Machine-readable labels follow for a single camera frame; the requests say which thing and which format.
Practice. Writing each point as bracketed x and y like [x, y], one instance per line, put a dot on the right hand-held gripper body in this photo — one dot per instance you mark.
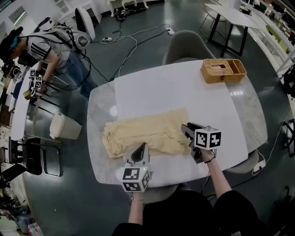
[207, 138]

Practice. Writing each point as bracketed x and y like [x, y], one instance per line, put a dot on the wicker organizer basket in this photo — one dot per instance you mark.
[219, 73]

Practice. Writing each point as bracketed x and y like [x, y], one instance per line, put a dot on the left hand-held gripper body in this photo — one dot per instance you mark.
[131, 175]

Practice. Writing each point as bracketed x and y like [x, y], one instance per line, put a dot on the person's black clothing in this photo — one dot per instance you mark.
[179, 214]

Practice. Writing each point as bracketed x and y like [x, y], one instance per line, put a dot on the person's right forearm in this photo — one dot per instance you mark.
[217, 177]

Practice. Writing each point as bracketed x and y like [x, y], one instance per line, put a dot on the cream vanity table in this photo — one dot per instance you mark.
[112, 5]

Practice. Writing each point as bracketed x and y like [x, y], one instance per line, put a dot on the grey shell chair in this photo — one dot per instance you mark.
[161, 194]
[186, 46]
[244, 163]

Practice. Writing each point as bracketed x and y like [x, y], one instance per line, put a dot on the black wrist band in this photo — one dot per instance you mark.
[209, 161]

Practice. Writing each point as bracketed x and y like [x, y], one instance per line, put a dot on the white paper sheet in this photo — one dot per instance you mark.
[172, 92]

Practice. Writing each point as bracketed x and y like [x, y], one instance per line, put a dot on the black folding chair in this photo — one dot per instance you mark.
[33, 156]

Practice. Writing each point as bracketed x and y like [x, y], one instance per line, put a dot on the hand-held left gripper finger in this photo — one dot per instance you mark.
[146, 159]
[129, 160]

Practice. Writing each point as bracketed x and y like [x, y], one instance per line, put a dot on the beige trash bin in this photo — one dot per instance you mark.
[66, 129]

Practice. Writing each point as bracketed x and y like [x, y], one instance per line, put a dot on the person's right hand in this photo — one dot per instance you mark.
[207, 155]

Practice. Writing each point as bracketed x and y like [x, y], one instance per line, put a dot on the long white desk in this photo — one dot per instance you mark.
[19, 115]

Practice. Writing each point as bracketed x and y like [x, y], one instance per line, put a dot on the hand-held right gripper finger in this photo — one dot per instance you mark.
[197, 126]
[189, 133]

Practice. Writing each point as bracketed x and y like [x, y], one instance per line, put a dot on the white shelf unit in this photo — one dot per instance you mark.
[69, 13]

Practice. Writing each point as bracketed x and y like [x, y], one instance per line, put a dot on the white table black legs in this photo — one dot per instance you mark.
[232, 16]

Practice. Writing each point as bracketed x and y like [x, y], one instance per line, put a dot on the black office chair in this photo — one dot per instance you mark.
[290, 83]
[290, 138]

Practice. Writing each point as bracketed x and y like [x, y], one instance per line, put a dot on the cream yellow cloth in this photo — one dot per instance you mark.
[143, 129]

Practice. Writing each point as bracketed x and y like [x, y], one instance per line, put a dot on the white metal shelving rack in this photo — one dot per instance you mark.
[265, 25]

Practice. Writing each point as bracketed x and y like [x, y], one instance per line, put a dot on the person's left forearm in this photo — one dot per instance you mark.
[136, 209]

